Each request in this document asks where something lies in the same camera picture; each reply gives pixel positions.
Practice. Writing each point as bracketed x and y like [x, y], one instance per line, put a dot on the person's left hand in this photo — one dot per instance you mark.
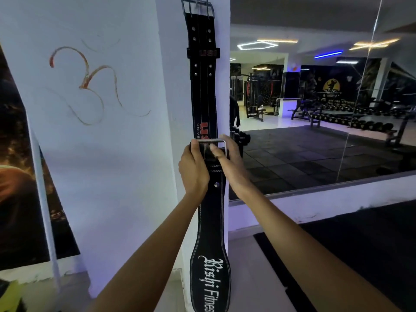
[193, 173]

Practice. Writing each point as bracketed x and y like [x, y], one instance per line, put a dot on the person's right hand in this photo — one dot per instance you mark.
[235, 172]

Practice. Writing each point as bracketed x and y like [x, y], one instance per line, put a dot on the person's left thumb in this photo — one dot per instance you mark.
[196, 150]

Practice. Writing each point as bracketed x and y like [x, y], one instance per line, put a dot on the person's right thumb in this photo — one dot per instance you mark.
[217, 153]

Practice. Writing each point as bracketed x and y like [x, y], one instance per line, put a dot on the black belt with white script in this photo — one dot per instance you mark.
[211, 230]

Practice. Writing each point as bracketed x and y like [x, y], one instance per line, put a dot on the person's left forearm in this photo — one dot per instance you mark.
[152, 256]

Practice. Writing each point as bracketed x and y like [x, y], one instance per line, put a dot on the person's right forearm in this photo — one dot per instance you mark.
[308, 256]

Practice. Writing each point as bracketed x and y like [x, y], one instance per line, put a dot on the black belt with red print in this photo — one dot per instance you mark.
[203, 90]

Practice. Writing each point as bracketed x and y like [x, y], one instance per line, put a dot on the white pipe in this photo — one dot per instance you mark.
[45, 204]

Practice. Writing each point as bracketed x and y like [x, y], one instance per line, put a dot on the black rubber floor mat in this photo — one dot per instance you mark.
[373, 243]

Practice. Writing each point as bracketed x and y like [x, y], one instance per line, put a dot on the yellow object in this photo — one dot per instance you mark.
[9, 297]

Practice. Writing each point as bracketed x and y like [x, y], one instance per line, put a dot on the large wall mirror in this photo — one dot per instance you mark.
[292, 159]

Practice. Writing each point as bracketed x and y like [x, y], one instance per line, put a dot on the dark wall poster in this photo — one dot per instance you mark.
[19, 191]

